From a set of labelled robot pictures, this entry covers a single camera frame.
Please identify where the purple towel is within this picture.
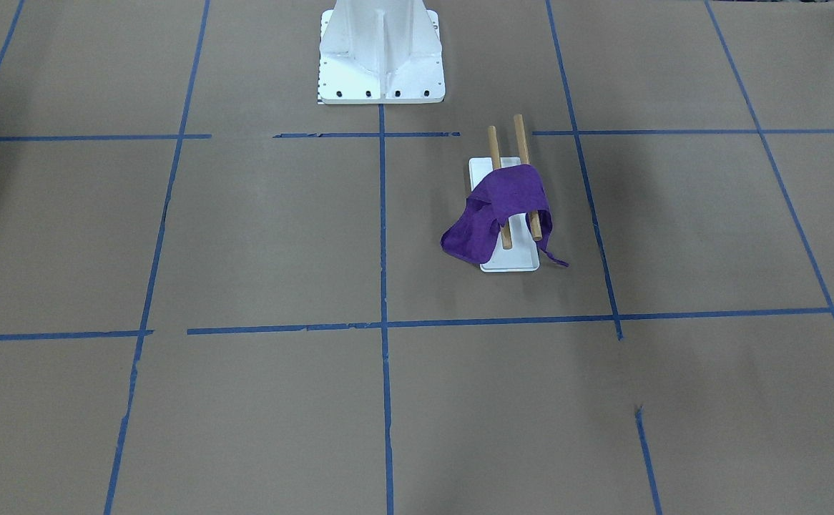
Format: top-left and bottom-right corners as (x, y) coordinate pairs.
(440, 164), (569, 268)

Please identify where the white towel rack with wooden bars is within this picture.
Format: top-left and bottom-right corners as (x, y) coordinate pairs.
(467, 114), (544, 273)

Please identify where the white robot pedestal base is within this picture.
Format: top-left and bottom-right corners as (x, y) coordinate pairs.
(317, 1), (446, 105)

